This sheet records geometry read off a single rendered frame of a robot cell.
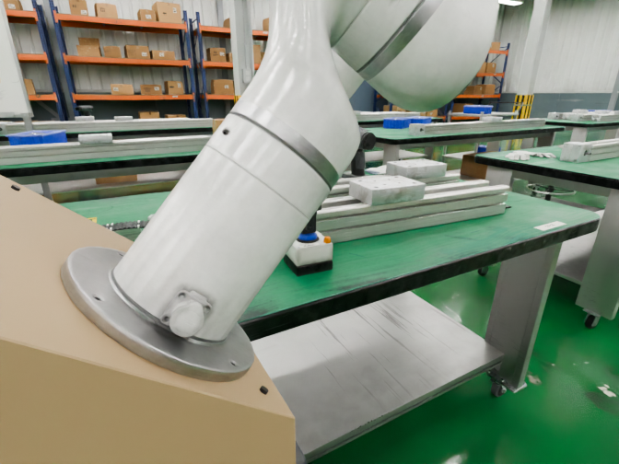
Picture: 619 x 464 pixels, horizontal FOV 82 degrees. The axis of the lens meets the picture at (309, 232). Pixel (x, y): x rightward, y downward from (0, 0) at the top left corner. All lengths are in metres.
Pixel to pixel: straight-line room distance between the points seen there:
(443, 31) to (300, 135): 0.16
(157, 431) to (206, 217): 0.16
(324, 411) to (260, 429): 0.87
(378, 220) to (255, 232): 0.64
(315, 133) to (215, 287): 0.15
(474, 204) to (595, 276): 1.21
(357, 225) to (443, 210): 0.26
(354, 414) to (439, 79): 1.01
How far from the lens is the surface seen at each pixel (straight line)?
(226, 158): 0.30
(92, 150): 2.36
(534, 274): 1.39
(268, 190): 0.29
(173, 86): 10.43
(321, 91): 0.31
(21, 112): 3.65
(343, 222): 0.85
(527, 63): 11.96
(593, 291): 2.26
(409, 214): 0.96
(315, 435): 1.16
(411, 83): 0.38
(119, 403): 0.28
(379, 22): 0.36
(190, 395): 0.29
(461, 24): 0.38
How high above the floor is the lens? 1.12
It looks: 21 degrees down
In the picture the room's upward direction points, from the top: straight up
